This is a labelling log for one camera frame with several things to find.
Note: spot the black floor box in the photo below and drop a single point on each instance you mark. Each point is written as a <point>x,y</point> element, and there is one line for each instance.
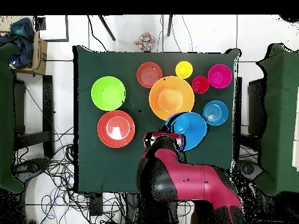
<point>96,204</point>

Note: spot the large orange bowl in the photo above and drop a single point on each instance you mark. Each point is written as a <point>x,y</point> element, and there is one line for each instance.
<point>171,98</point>

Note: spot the black stool frame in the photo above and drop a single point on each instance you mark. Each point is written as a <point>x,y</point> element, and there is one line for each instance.
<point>48,105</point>

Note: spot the dark green tablecloth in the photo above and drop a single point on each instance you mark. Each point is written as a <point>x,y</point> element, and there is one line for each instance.
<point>105,168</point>

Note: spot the black floor frame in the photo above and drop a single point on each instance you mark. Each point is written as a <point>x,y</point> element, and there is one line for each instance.
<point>67,28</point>

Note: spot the green bowl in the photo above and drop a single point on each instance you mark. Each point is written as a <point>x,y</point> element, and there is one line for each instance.
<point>108,93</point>

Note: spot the colourful patterned box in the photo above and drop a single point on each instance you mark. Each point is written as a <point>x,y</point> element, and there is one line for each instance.
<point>144,42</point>

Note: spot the red cup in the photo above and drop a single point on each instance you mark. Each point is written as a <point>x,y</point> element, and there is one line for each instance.
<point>200,84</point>

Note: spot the black tripod leg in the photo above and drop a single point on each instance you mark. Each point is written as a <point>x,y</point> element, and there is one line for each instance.
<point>107,28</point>
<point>169,25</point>

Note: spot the small blue bowl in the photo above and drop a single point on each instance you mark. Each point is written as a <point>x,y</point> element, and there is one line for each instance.
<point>217,112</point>

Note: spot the blue cloth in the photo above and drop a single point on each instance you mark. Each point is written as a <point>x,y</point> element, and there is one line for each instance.
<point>22,30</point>

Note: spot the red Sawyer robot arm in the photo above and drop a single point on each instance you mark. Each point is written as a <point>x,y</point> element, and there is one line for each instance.
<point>191,179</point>

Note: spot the pink bowl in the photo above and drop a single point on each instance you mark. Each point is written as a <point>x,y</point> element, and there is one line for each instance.
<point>219,76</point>

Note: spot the wide red bowl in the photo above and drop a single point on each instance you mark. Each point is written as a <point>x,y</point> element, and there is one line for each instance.
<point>116,129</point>

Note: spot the large blue bowl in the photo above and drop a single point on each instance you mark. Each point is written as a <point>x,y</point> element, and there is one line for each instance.
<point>193,130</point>

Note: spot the cardboard box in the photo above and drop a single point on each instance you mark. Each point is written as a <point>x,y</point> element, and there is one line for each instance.
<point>39,58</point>

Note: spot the small red bowl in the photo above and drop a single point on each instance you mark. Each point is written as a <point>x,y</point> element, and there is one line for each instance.
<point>149,75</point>

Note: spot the green cloth covered table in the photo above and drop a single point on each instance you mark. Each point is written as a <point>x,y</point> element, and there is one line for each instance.
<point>5,116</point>
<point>280,116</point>

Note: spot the yellow cup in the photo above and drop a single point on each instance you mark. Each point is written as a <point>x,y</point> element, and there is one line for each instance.
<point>184,70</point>

